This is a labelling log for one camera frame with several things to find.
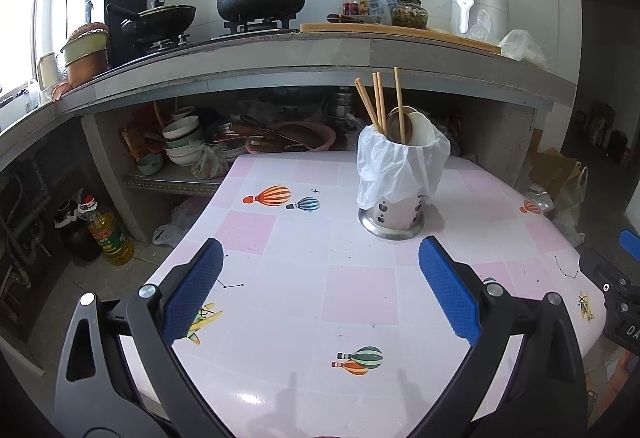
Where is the stack of white bowls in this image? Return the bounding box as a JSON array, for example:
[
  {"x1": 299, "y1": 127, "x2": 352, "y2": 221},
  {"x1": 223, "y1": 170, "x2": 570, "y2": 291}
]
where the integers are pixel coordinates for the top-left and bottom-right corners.
[{"x1": 162, "y1": 107, "x2": 204, "y2": 167}]

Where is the stainless steel utensil holder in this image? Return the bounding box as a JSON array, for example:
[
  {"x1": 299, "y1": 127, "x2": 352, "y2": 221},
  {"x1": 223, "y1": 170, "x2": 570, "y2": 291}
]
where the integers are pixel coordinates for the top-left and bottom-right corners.
[{"x1": 358, "y1": 195, "x2": 424, "y2": 241}]

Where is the yellow cooking oil bottle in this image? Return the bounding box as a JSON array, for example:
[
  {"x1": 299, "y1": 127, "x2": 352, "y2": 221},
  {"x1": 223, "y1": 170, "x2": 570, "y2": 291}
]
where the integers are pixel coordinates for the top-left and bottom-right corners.
[{"x1": 78, "y1": 195, "x2": 134, "y2": 267}]

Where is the brown enamel pot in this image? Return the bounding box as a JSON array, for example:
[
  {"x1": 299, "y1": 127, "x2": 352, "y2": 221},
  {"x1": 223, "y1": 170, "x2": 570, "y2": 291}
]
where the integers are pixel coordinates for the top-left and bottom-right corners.
[{"x1": 61, "y1": 22, "x2": 110, "y2": 88}]

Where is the white plastic bag liner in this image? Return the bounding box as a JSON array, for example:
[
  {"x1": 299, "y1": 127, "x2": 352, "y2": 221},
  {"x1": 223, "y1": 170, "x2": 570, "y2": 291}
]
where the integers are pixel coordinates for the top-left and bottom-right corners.
[{"x1": 357, "y1": 122, "x2": 450, "y2": 210}]

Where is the cream plastic ladle spoon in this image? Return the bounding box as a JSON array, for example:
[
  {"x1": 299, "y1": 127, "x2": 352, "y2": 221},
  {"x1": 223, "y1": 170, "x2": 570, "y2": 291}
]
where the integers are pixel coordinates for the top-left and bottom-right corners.
[{"x1": 402, "y1": 111, "x2": 437, "y2": 147}]

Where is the wooden chopstick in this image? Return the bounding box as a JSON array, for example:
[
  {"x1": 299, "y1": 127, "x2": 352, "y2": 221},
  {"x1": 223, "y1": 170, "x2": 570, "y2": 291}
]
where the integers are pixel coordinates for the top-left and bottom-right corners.
[
  {"x1": 394, "y1": 67, "x2": 407, "y2": 145},
  {"x1": 354, "y1": 78, "x2": 383, "y2": 134},
  {"x1": 372, "y1": 72, "x2": 386, "y2": 135},
  {"x1": 374, "y1": 72, "x2": 387, "y2": 136}
]

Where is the blue seasoning packet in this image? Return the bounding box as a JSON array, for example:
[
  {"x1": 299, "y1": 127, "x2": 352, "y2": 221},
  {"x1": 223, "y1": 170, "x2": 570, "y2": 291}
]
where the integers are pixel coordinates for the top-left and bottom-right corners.
[{"x1": 369, "y1": 0, "x2": 397, "y2": 26}]

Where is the pink plastic basin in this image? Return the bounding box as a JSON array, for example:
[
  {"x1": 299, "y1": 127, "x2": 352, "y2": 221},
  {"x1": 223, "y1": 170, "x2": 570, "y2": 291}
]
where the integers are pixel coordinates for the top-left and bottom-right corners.
[{"x1": 245, "y1": 122, "x2": 336, "y2": 154}]

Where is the concrete kitchen counter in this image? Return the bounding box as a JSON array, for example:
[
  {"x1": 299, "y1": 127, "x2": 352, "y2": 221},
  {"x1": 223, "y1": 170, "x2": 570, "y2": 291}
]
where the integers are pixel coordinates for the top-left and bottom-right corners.
[{"x1": 1, "y1": 32, "x2": 576, "y2": 166}]

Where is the black frying pan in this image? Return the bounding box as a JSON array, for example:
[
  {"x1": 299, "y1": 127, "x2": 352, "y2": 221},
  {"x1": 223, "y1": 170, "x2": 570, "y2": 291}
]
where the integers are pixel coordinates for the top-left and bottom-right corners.
[{"x1": 106, "y1": 3, "x2": 196, "y2": 39}]

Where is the kitchen cleaver knife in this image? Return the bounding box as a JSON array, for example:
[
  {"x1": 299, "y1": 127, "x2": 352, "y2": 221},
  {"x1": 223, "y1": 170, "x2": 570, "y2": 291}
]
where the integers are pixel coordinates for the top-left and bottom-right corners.
[{"x1": 326, "y1": 14, "x2": 378, "y2": 24}]

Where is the wooden cutting board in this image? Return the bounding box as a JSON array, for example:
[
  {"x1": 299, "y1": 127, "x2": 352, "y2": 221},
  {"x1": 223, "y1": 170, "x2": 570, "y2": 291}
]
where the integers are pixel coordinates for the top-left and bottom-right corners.
[{"x1": 299, "y1": 22, "x2": 501, "y2": 54}]

